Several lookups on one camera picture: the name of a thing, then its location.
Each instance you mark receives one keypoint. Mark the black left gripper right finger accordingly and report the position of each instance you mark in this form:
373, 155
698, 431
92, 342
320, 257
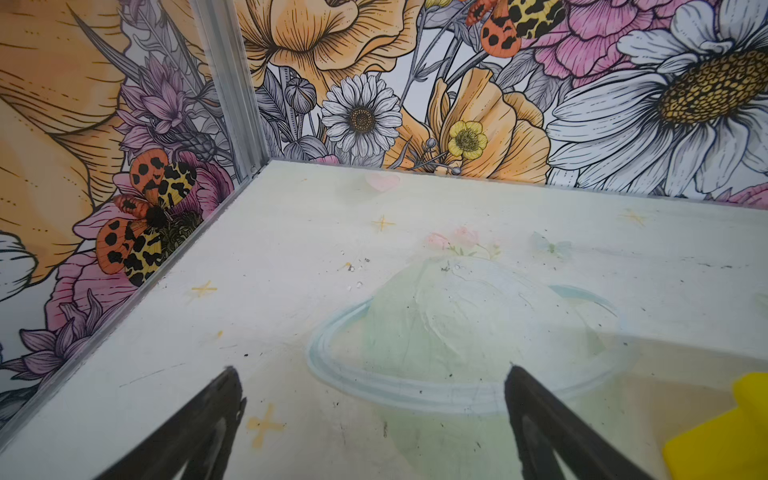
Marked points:
547, 431

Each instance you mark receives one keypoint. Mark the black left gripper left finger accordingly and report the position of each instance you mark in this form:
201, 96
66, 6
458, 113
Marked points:
196, 442

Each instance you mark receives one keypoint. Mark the yellow plastic bin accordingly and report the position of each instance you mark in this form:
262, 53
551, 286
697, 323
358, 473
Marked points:
730, 446

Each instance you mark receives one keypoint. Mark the aluminium frame post left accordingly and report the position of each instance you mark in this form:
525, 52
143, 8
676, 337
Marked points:
224, 47

